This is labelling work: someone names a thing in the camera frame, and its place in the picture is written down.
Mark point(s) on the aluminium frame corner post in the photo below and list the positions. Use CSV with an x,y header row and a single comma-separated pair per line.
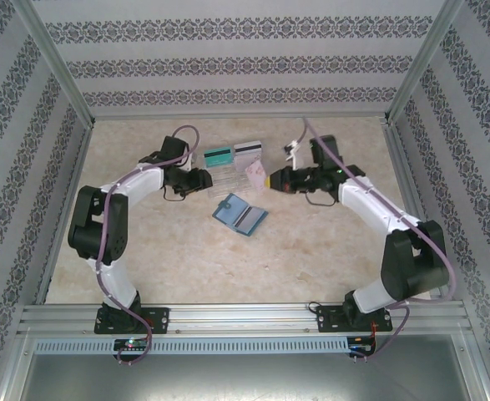
x,y
61,71
420,62

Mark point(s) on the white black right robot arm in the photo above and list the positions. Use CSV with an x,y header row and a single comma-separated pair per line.
x,y
370,204

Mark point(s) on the small controller circuit board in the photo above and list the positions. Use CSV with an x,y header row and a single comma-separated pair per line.
x,y
361,344
132,344

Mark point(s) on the grey sheet metal tray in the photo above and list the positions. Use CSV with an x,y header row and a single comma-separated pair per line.
x,y
244,380

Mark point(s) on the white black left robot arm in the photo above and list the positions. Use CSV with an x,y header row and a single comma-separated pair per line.
x,y
144,184

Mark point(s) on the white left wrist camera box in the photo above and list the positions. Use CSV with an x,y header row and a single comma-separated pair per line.
x,y
190,160

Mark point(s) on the teal striped card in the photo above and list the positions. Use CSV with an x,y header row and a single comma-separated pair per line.
x,y
219,158

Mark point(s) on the clear acrylic card organizer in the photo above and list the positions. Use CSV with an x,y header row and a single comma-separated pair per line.
x,y
223,179

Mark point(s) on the pink patterned card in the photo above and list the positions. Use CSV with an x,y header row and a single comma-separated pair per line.
x,y
256,177

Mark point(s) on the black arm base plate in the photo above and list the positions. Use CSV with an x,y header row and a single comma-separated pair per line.
x,y
332,319
159,319

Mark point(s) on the aluminium table side rail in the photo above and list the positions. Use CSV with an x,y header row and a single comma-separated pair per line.
x,y
52,259
396,146

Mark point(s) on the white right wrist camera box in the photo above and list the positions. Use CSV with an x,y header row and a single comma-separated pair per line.
x,y
294,156

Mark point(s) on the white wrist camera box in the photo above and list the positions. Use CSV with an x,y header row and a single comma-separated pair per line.
x,y
294,156
190,160

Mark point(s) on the pale lilac card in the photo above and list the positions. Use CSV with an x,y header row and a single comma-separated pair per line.
x,y
244,163

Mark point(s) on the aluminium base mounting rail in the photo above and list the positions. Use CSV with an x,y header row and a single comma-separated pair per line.
x,y
244,315

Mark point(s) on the blue card holder wallet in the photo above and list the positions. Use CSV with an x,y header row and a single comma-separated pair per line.
x,y
223,211

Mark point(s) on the white black-striped card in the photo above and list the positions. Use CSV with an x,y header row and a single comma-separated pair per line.
x,y
249,151

